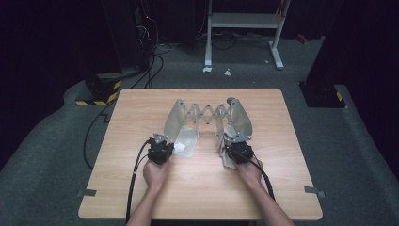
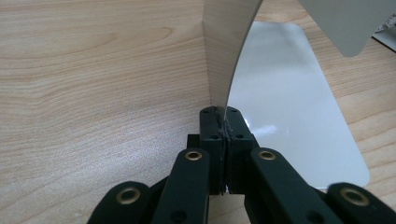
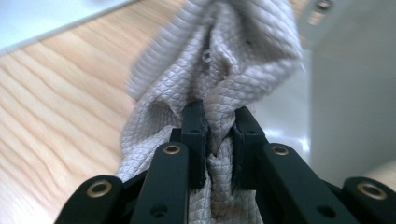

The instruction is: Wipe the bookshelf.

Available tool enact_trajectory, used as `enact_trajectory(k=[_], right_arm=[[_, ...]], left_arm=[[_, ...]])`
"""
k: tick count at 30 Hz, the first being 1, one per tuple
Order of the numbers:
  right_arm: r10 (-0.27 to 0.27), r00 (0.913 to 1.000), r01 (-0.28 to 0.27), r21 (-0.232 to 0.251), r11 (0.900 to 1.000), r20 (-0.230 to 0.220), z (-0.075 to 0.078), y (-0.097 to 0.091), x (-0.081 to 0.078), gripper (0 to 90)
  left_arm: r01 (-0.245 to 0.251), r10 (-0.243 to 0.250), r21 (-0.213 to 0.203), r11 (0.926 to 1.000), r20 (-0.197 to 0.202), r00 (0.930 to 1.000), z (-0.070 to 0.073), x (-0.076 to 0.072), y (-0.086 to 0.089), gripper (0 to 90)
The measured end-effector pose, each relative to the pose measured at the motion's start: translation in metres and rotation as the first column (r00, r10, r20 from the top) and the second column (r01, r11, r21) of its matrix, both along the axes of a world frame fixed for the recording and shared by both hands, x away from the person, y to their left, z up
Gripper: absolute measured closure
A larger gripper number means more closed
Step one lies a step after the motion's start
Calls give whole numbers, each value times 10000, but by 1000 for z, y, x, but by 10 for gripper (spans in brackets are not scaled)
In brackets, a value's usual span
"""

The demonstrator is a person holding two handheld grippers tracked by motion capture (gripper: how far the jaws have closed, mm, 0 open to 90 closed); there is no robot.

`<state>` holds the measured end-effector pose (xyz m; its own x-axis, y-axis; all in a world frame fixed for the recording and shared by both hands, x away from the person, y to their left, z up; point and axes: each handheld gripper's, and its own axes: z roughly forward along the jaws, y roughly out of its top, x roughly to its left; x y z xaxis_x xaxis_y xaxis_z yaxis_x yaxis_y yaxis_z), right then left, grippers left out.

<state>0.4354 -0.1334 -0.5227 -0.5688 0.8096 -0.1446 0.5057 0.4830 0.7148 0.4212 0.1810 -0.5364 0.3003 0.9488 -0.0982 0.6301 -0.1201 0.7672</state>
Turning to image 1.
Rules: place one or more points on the grey round table grommet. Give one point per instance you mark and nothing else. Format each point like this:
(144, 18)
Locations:
(231, 100)

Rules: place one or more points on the white metal stand frame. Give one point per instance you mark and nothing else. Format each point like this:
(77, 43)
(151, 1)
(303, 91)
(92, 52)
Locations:
(241, 20)

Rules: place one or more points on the grey tape strip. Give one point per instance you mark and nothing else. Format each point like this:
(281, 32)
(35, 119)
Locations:
(312, 190)
(87, 192)

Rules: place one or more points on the person's right hand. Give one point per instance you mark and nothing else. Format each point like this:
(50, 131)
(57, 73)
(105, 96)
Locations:
(251, 172)

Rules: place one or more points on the person's left hand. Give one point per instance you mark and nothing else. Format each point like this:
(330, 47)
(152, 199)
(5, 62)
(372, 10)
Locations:
(155, 175)

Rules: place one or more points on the small red object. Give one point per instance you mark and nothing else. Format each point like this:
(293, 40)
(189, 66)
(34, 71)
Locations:
(302, 38)

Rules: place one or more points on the expandable grey metal bookend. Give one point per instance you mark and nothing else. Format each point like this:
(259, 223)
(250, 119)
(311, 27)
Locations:
(174, 124)

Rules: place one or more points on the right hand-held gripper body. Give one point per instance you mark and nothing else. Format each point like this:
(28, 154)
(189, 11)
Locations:
(241, 152)

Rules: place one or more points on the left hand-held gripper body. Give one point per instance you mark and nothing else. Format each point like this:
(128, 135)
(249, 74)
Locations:
(160, 152)

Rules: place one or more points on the white paper scrap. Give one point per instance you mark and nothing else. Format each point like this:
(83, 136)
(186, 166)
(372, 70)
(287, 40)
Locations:
(227, 73)
(207, 69)

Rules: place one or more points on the black yellow-striped pillar base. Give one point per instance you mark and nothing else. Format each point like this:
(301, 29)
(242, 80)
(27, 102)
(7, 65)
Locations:
(321, 95)
(100, 91)

